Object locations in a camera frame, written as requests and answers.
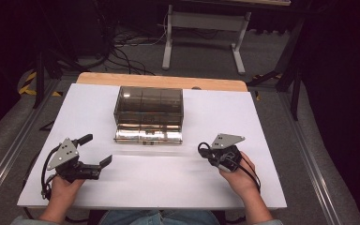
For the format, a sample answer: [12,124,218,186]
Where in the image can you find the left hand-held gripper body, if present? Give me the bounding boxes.
[45,137,103,184]

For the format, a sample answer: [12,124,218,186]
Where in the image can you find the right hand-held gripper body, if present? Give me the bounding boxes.
[207,133,247,173]

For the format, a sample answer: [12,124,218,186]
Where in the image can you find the brown transparent drawer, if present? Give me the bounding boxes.
[112,123,184,146]

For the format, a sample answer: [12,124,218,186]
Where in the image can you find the brown transparent drawer box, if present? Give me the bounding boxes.
[112,85,185,127]

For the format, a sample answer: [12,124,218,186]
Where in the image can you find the person's right hand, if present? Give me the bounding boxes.
[218,151,261,202]

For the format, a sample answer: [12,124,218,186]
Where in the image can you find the person's left hand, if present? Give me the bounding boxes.
[47,174,86,212]

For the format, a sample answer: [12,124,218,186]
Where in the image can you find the white table sheet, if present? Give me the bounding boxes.
[16,82,288,211]

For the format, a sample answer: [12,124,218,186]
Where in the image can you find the person's blue jeans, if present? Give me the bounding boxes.
[97,209,220,225]

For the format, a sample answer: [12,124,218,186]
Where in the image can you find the black metal stand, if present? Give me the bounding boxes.
[246,15,306,122]
[31,0,83,111]

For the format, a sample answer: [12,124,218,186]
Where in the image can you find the wooden table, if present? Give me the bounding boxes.
[75,71,249,93]

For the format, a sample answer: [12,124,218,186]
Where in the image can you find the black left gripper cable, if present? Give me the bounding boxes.
[40,143,62,201]

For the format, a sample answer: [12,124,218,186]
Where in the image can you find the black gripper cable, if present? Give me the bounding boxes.
[40,143,62,201]
[228,154,263,192]

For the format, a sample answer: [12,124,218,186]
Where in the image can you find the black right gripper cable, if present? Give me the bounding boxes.
[228,154,263,192]

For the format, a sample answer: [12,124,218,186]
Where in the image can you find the aluminium floor rail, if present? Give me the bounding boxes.
[0,79,61,208]
[277,91,345,225]

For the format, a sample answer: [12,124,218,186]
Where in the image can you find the black floor cables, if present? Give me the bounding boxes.
[98,18,171,77]

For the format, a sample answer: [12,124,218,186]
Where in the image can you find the white metal desk frame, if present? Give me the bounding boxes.
[161,3,253,76]

